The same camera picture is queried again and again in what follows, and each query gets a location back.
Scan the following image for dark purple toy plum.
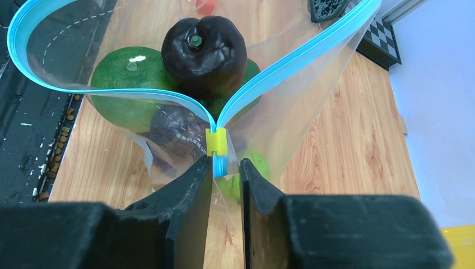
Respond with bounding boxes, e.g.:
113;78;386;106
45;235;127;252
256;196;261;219
161;15;248;100

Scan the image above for yellow plastic basket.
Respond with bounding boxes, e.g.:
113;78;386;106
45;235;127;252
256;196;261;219
441;225;474;269

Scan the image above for small orange block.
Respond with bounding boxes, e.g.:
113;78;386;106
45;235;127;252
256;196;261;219
195;0;216;16

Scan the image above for dark red toy grapes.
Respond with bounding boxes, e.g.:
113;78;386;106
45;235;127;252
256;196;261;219
147;104;209;178

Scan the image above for black white checkerboard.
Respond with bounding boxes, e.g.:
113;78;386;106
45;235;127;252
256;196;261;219
356;16;402;71

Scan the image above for clear zip top bag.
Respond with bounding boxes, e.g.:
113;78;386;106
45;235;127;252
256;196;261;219
6;0;383;231

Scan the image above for green toy mango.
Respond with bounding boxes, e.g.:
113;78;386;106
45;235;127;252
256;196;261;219
90;46;179;133

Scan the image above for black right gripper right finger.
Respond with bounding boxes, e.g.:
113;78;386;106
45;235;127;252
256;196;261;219
239;159;454;268

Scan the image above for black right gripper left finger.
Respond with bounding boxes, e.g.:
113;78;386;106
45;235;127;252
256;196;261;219
1;156;212;268

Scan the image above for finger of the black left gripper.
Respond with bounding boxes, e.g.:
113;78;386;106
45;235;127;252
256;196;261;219
307;0;350;23

